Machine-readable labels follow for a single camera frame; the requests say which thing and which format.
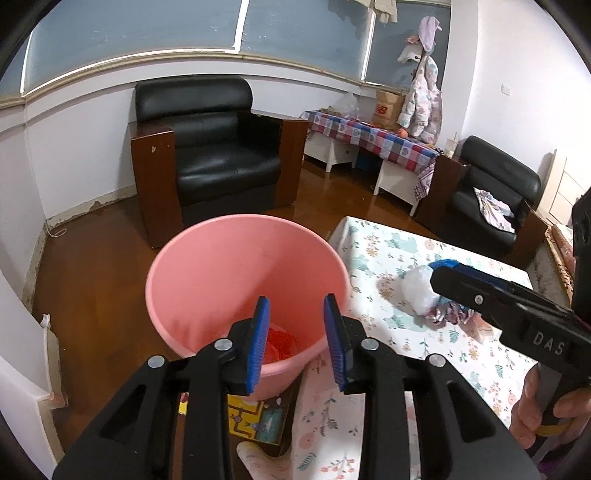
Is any beige hanging cloth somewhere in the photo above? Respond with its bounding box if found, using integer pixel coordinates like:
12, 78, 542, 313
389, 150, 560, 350
360, 0, 399, 24

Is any clear plastic bag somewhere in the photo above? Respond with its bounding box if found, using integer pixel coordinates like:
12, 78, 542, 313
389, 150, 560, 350
401, 265, 439, 316
333, 92, 360, 119

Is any pink plastic bucket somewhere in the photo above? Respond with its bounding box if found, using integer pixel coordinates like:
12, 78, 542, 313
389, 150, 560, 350
145, 215, 350, 400

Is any cream wooden headboard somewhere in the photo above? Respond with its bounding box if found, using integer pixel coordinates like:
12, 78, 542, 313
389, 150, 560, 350
538, 150, 583, 223

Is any white hanging hat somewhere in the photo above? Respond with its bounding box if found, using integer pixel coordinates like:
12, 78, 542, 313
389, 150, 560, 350
398, 39, 423, 64

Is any person's right hand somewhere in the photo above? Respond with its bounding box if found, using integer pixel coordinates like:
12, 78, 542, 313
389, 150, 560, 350
510, 364, 591, 450

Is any purple hanging garment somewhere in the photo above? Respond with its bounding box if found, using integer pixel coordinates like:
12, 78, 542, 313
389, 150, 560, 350
418, 16, 443, 51

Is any white printed puffy jacket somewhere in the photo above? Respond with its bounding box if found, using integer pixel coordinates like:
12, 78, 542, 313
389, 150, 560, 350
397, 55, 443, 141

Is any large window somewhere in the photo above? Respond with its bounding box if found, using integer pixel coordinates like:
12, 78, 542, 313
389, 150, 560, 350
21, 0, 452, 99

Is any black armchair with wooden sides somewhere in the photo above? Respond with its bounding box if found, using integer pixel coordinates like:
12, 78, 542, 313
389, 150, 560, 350
130, 76, 309, 250
416, 135, 549, 271

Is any red crumpled wrapper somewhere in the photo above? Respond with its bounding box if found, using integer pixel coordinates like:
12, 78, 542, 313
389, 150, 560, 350
267, 323, 301, 366

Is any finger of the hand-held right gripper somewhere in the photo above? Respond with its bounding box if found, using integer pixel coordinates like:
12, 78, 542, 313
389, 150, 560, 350
430, 266, 578, 334
429, 259, 511, 283

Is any pale printed cloth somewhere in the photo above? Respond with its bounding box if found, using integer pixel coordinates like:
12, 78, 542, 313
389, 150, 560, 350
474, 188, 515, 233

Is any colourful wrapper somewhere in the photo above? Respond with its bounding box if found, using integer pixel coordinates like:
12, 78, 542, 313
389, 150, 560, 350
425, 298, 474, 326

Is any white side table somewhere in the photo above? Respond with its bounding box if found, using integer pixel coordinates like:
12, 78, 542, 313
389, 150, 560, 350
303, 131, 423, 215

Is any bed with patterned bedding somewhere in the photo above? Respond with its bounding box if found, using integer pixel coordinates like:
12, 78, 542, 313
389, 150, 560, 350
526, 222, 578, 306

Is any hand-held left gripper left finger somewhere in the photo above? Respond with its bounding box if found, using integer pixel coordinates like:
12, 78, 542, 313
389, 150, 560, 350
52, 295, 271, 480

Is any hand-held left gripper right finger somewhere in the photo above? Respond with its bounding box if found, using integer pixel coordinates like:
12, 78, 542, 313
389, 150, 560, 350
322, 293, 541, 480

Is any brown cardboard box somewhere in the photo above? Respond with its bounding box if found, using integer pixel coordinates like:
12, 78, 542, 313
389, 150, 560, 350
372, 89, 407, 131

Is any yellow printed box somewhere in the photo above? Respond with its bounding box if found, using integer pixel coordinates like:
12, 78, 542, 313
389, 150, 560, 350
178, 391, 296, 446

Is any white table, checkered cloth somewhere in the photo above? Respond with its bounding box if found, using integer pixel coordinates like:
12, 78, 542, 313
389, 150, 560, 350
302, 109, 439, 200

